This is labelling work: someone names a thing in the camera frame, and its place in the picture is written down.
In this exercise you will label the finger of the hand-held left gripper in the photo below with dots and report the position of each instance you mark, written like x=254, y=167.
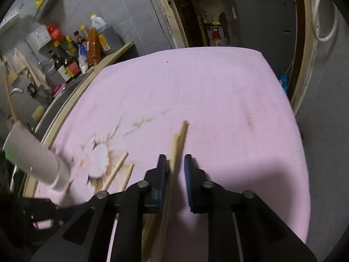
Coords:
x=41, y=210

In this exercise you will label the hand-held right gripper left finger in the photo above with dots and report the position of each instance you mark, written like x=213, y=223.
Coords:
x=155, y=185

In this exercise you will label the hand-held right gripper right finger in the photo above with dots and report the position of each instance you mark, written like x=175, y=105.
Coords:
x=197, y=191

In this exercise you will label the wooden chopstick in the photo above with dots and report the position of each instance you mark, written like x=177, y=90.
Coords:
x=128, y=176
x=117, y=167
x=182, y=136
x=150, y=240

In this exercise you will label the white plastic utensil basket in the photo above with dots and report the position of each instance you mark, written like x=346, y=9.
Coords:
x=32, y=155

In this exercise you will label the pink floral tablecloth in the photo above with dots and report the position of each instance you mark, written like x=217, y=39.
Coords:
x=207, y=101

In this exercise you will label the beige loofah scrubber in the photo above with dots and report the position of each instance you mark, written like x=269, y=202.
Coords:
x=38, y=113

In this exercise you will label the steel sink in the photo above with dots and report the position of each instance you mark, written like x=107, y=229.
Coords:
x=54, y=106

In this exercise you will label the chrome faucet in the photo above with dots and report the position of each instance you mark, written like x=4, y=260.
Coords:
x=16, y=90

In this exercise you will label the dish soap pump bottle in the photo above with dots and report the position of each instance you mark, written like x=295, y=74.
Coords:
x=50, y=72

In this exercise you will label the blue plastic bag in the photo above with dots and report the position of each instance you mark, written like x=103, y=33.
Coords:
x=283, y=82

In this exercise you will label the dark bottle white label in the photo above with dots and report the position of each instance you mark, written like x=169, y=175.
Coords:
x=64, y=72

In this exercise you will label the beige hanging cloth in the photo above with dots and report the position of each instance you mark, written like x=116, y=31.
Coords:
x=30, y=68

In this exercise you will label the blue white packet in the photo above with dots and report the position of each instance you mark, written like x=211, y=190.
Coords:
x=84, y=58

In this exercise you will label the soy sauce bottle red label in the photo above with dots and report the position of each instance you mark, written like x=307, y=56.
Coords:
x=72, y=66

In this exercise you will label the yellow box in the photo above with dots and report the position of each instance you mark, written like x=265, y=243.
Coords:
x=104, y=43

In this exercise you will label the orange-brown packet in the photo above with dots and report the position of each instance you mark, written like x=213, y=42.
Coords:
x=94, y=46

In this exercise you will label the red white bottle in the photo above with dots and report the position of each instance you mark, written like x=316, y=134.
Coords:
x=216, y=35

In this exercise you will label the dark bottle red cap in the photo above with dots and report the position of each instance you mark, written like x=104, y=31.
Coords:
x=80, y=42

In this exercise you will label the dark bottle yellow cap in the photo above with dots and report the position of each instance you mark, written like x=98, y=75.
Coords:
x=71, y=45

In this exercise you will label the clear bottle yellow cap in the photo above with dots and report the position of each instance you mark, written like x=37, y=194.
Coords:
x=84, y=31

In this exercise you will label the grey cabinet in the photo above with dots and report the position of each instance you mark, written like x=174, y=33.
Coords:
x=261, y=32

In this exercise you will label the red plastic bag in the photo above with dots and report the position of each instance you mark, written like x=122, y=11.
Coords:
x=56, y=34

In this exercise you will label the green snack packet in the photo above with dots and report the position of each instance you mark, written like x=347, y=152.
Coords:
x=39, y=1

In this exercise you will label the black wall socket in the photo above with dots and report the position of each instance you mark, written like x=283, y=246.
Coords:
x=31, y=89

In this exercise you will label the wooden door frame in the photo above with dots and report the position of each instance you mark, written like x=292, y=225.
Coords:
x=167, y=13

